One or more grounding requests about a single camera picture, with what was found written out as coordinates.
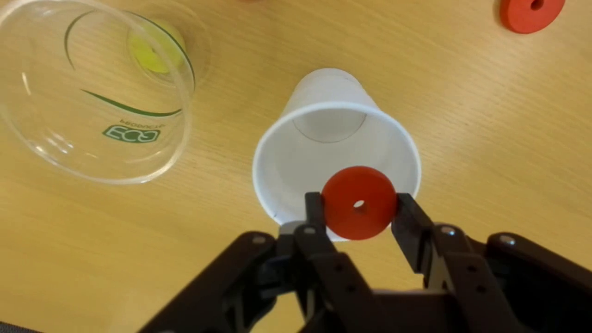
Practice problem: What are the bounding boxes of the yellow round block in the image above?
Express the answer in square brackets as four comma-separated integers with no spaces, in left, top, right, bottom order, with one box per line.
[128,21,191,80]

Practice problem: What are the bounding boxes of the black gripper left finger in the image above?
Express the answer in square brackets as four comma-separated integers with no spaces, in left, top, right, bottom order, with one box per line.
[137,191,385,333]

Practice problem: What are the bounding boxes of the orange round block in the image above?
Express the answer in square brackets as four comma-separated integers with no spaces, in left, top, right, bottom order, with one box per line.
[322,165,400,243]
[498,0,568,36]

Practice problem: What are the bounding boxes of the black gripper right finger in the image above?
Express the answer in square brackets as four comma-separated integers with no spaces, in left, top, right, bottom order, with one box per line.
[389,193,592,333]

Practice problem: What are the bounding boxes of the clear plastic cup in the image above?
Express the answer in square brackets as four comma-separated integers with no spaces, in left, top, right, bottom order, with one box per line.
[0,0,215,188]

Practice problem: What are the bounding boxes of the white paper cup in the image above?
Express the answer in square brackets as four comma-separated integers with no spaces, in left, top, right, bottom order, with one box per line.
[250,67,424,241]

